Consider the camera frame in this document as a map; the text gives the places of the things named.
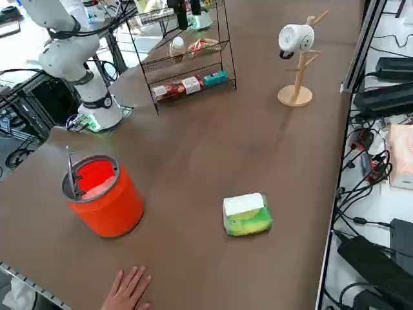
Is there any grey hinged bin lid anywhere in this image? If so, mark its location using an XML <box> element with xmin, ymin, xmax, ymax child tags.
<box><xmin>65</xmin><ymin>145</ymin><xmax>81</xmax><ymax>198</ymax></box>

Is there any orange round bin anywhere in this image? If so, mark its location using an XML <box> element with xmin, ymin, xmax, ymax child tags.
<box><xmin>61</xmin><ymin>154</ymin><xmax>145</xmax><ymax>238</ymax></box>

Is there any green tissue pack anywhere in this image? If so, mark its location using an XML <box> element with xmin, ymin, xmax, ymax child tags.
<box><xmin>222</xmin><ymin>192</ymin><xmax>274</xmax><ymax>237</ymax></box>

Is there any pink tissue box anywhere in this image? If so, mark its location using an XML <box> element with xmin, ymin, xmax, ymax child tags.
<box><xmin>388</xmin><ymin>124</ymin><xmax>413</xmax><ymax>190</ymax></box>

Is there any amber bottle white cap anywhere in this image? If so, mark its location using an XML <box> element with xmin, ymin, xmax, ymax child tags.
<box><xmin>169</xmin><ymin>36</ymin><xmax>186</xmax><ymax>62</ymax></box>

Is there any wrapped triangle sandwich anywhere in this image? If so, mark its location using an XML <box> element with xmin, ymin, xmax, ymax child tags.
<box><xmin>188</xmin><ymin>37</ymin><xmax>219</xmax><ymax>54</ymax></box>

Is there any teal snack packet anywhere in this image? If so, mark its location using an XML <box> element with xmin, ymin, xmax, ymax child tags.
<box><xmin>203</xmin><ymin>70</ymin><xmax>228</xmax><ymax>87</ymax></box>

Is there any red biscuit packet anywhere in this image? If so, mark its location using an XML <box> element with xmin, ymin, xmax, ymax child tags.
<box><xmin>151</xmin><ymin>76</ymin><xmax>206</xmax><ymax>103</ymax></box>

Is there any wooden mug tree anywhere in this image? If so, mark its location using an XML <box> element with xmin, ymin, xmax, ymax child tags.
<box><xmin>277</xmin><ymin>10</ymin><xmax>330</xmax><ymax>107</ymax></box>

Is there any green connector board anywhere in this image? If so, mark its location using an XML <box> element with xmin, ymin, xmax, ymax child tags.
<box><xmin>66</xmin><ymin>113</ymin><xmax>98</xmax><ymax>132</ymax></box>

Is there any black equipment rack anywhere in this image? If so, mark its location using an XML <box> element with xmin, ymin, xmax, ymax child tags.
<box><xmin>0</xmin><ymin>69</ymin><xmax>81</xmax><ymax>146</ymax></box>

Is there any black power adapter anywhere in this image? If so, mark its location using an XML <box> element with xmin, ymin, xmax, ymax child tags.
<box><xmin>353</xmin><ymin>287</ymin><xmax>413</xmax><ymax>310</ymax></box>
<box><xmin>337</xmin><ymin>234</ymin><xmax>413</xmax><ymax>304</ymax></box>
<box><xmin>376</xmin><ymin>57</ymin><xmax>413</xmax><ymax>81</ymax></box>
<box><xmin>353</xmin><ymin>82</ymin><xmax>413</xmax><ymax>117</ymax></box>

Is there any black and red plug cluster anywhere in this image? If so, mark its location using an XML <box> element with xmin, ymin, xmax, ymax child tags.
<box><xmin>359</xmin><ymin>150</ymin><xmax>393</xmax><ymax>185</ymax></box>

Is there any black square box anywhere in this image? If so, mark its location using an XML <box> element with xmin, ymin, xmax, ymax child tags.
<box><xmin>390</xmin><ymin>218</ymin><xmax>413</xmax><ymax>269</ymax></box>

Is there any white plastic bag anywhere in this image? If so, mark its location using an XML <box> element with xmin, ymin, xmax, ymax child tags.
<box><xmin>9</xmin><ymin>277</ymin><xmax>38</xmax><ymax>310</ymax></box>

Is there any black wire shelf rack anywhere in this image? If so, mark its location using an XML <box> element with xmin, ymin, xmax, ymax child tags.
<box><xmin>124</xmin><ymin>0</ymin><xmax>237</xmax><ymax>116</ymax></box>

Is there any white mug black handle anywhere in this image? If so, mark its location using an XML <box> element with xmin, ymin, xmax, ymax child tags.
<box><xmin>277</xmin><ymin>23</ymin><xmax>316</xmax><ymax>61</ymax></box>

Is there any aluminium frame post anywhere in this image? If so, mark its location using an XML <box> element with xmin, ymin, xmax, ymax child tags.
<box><xmin>340</xmin><ymin>0</ymin><xmax>388</xmax><ymax>94</ymax></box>

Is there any black cable with ferrite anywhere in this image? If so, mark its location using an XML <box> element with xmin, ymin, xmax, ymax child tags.
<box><xmin>334</xmin><ymin>212</ymin><xmax>393</xmax><ymax>229</ymax></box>

